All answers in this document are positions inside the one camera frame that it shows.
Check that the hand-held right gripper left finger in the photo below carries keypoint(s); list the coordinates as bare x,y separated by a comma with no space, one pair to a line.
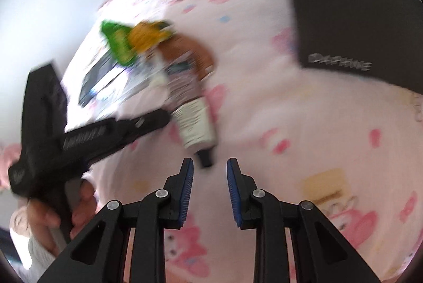
186,190

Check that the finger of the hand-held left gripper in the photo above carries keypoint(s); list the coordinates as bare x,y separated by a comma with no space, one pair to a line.
132,127

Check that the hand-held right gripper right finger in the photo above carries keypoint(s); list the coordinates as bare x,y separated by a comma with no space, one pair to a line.
234,193

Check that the brown cream hand cream tube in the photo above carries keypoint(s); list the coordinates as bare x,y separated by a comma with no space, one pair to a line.
195,124

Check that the large black storage box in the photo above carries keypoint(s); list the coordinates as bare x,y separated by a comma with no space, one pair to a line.
347,22

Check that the person's left forearm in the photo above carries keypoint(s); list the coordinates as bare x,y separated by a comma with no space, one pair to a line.
36,260

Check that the person's left hand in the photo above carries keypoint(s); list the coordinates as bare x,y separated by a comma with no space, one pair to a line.
84,203

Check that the pink cloth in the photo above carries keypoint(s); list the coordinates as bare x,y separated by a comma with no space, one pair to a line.
8,157

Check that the flat black box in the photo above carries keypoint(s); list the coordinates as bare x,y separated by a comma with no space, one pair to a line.
99,75

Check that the pink printed blanket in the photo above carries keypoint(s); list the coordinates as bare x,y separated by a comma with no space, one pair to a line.
281,124

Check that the green yellow snack packet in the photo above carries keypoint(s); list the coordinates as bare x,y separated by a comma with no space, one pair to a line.
122,42

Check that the wooden comb with cream tassel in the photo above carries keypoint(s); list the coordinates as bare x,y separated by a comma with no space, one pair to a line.
195,51

